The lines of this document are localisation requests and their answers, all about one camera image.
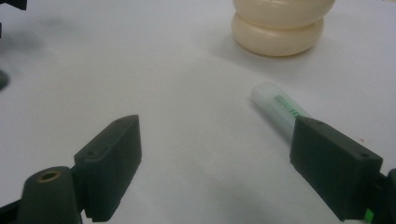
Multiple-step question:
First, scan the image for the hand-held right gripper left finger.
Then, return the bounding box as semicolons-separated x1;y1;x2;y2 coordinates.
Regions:
73;114;143;223

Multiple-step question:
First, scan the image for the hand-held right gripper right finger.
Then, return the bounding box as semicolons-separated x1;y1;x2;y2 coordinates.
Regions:
289;116;384;222

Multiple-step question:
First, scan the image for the white tube with green print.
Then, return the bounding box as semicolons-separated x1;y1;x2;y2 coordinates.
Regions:
250;81;313;143

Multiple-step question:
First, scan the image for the cream ribbed plastic container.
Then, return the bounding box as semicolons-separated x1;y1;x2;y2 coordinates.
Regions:
231;0;337;58

